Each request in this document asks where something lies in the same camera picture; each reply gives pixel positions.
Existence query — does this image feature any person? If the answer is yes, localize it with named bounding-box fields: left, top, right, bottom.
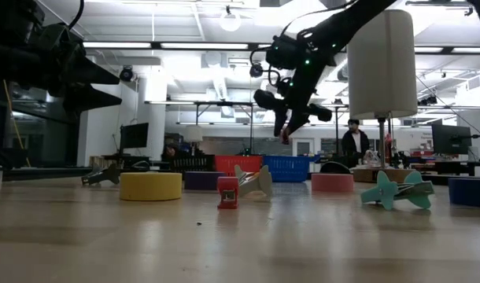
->
left=341, top=119, right=371, bottom=169

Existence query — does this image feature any red plastic basket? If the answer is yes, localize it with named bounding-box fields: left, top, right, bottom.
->
left=214, top=155, right=264, bottom=178

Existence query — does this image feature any small red toy block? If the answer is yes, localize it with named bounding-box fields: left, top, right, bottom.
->
left=216, top=175, right=240, bottom=210

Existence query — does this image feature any black plastic basket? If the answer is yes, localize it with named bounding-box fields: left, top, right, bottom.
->
left=169, top=154, right=216, bottom=174

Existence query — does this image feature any pink tape roll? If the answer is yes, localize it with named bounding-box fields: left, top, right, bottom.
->
left=311, top=173, right=355, bottom=193

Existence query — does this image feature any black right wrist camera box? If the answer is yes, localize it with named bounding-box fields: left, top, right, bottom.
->
left=264, top=35, right=301, bottom=71

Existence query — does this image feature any white shade table lamp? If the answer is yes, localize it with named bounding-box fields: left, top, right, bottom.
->
left=346, top=9, right=419, bottom=184

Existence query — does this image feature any blue plastic basket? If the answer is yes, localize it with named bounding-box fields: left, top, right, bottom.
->
left=262, top=155, right=316, bottom=184

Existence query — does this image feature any small white background lamp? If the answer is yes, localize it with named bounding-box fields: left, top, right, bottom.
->
left=183, top=124, right=205, bottom=156

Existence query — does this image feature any yellow hanging cord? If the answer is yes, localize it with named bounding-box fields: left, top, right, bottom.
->
left=2, top=78, right=32, bottom=168

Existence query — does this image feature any black metal gantry frame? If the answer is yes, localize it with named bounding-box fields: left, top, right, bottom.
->
left=145, top=100, right=349, bottom=156

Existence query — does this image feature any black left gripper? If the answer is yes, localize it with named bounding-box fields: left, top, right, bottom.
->
left=0, top=23, right=124, bottom=115

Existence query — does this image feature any blue tape roll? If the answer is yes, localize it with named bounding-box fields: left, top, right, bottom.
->
left=447, top=177, right=480, bottom=208
left=183, top=171, right=227, bottom=192

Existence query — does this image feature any black rounded chair back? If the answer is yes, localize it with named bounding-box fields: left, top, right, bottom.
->
left=319, top=160, right=353, bottom=175

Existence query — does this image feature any round white pendant light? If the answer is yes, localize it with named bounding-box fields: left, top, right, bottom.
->
left=219, top=6, right=242, bottom=33

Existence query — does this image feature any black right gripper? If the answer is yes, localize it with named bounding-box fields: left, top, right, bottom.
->
left=253, top=50, right=336, bottom=145

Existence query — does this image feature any yellow tape roll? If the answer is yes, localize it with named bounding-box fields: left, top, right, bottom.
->
left=119, top=171, right=183, bottom=202

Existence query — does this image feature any black computer monitor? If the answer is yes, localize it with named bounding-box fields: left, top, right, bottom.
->
left=118, top=122, right=150, bottom=156
left=430, top=124, right=473, bottom=156

